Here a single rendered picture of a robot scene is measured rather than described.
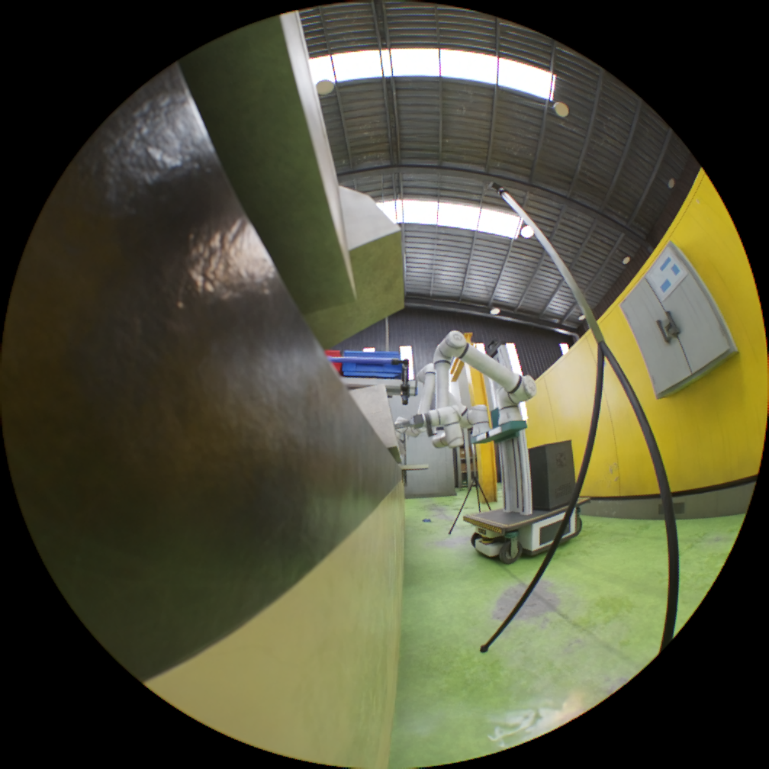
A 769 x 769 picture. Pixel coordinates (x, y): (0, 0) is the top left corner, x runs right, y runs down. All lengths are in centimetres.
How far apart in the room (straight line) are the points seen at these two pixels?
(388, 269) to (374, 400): 56
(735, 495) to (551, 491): 150
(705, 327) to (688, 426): 68
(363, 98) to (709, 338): 908
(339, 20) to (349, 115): 383
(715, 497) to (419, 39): 1017
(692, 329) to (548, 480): 146
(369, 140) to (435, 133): 216
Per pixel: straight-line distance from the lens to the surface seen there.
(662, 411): 219
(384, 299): 21
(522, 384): 164
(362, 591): 15
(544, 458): 195
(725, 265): 204
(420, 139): 926
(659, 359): 194
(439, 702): 89
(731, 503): 210
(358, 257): 17
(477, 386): 547
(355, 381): 115
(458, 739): 81
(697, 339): 181
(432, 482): 721
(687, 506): 222
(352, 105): 906
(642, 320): 202
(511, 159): 964
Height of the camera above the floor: 73
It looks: 22 degrees up
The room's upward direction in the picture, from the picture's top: 1 degrees counter-clockwise
